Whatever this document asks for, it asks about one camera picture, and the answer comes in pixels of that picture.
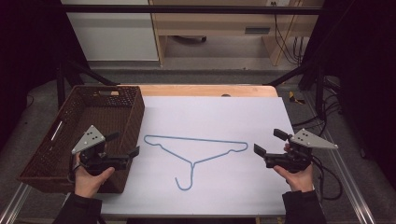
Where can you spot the aluminium rail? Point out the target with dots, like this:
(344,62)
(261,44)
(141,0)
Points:
(351,186)
(14,205)

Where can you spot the dark curtain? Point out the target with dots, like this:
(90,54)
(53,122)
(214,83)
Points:
(367,62)
(28,40)

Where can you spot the light wooden desk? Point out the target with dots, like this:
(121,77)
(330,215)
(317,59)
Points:
(211,23)

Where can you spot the yellow and black tool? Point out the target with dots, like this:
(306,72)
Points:
(292,97)

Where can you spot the person's left hand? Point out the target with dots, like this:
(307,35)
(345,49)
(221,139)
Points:
(88,183)

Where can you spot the black metal stand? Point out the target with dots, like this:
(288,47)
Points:
(62,81)
(319,84)

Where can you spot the person's right hand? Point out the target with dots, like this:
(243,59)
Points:
(299,180)

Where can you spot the black horizontal frame bar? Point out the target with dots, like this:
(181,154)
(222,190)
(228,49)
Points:
(186,9)

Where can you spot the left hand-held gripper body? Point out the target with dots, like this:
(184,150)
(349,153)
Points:
(88,139)

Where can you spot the brown wicker basket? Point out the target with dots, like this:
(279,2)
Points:
(93,109)

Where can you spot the white table sheet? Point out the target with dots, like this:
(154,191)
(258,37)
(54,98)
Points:
(218,118)

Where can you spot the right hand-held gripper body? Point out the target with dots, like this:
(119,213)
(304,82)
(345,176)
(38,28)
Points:
(308,140)

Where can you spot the white cabinet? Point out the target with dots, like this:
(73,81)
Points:
(115,34)

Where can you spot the wooden table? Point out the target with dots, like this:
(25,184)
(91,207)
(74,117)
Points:
(186,90)

